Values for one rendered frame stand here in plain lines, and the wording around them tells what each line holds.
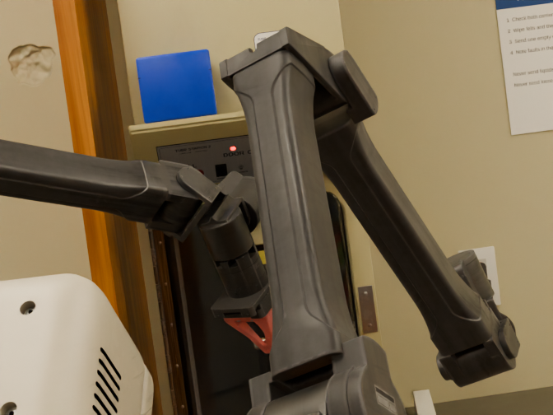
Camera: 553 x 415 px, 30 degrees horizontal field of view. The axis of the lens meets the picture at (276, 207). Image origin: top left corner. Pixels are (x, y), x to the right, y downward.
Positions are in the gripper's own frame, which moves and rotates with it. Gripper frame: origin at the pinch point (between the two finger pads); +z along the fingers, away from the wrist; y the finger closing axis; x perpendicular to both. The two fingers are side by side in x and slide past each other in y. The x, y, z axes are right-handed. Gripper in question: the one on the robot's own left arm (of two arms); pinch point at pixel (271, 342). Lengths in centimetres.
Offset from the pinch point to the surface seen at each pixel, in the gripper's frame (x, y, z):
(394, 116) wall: -9, -72, 1
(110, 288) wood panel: -21.2, 1.5, -10.8
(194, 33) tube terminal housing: -13.1, -27.7, -35.2
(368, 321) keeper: 3.2, -19.2, 10.7
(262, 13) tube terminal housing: -4.8, -33.6, -34.3
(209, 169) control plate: -10.4, -15.2, -19.1
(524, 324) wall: 8, -65, 45
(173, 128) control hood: -10.4, -11.3, -27.7
